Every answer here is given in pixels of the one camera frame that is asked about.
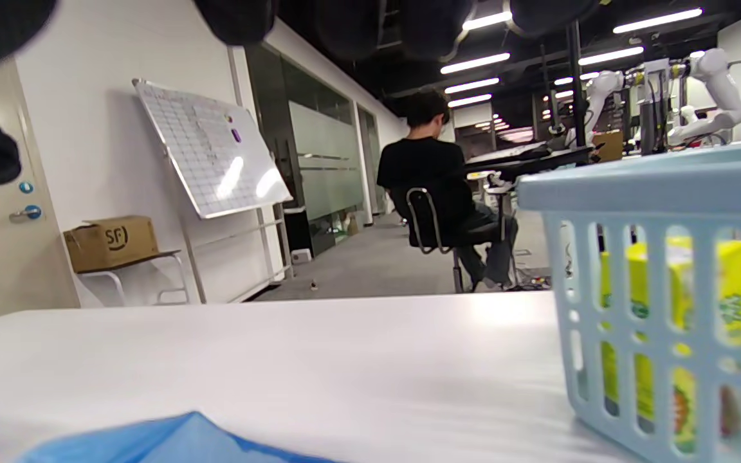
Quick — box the blue plastic bag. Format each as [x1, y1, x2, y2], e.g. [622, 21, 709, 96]
[17, 412, 339, 463]

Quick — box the light blue plastic basket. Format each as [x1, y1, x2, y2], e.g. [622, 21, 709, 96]
[517, 140, 741, 463]

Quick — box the yellow chrysanthemum tea package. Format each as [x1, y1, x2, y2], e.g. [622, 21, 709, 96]
[599, 239, 652, 422]
[666, 235, 741, 454]

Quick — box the brown cardboard box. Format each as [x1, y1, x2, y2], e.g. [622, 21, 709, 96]
[63, 215, 160, 273]

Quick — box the whiteboard on white stand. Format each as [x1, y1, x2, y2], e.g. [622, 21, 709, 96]
[131, 78, 294, 304]

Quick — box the white shelf cart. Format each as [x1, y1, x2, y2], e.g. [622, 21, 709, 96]
[77, 250, 192, 307]

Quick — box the frosted glass partition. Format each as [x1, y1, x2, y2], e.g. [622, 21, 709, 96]
[245, 44, 381, 259]

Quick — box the black office chair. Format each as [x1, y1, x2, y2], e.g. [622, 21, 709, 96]
[389, 186, 519, 294]

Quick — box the black desk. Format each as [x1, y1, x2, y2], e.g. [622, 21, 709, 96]
[464, 145, 596, 182]

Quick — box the row of ceiling light strips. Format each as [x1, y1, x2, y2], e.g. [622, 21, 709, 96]
[440, 8, 704, 129]

